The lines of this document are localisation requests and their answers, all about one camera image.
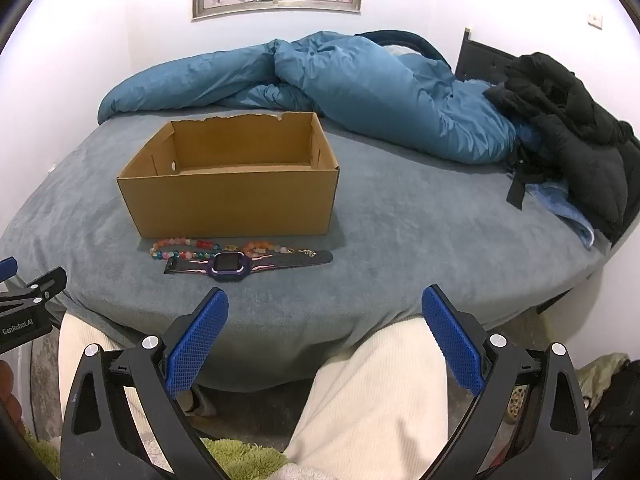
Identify person's right leg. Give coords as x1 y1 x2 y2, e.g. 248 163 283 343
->
285 317 481 480

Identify orange pink bead bracelet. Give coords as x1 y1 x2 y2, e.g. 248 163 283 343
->
151 238 223 261

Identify purple smart watch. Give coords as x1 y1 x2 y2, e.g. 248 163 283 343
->
164 250 334 283

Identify black jacket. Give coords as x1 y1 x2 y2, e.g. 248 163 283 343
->
482 51 640 243

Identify light blue towel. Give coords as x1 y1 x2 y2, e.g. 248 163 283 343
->
522 182 596 250

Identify black headboard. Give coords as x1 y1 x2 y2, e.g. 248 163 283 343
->
455 27 521 83

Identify fleece robe with green trim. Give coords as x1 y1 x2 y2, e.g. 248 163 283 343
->
22 430 401 480

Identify brown cardboard box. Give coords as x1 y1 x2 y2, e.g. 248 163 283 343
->
117 112 340 239

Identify grey bed sheet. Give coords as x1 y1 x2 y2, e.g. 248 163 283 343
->
0 105 626 393

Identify olive green cloth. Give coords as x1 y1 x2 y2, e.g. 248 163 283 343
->
575 352 631 413

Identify blue duvet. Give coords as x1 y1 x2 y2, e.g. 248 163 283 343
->
97 30 521 165

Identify black bag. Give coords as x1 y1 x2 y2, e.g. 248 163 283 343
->
590 360 640 463

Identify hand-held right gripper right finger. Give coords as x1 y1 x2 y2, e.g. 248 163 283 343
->
420 285 593 480

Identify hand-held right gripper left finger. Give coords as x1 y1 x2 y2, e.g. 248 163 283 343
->
60 287 236 480

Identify pale pink bead bracelet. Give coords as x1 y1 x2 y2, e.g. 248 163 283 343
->
243 241 293 257

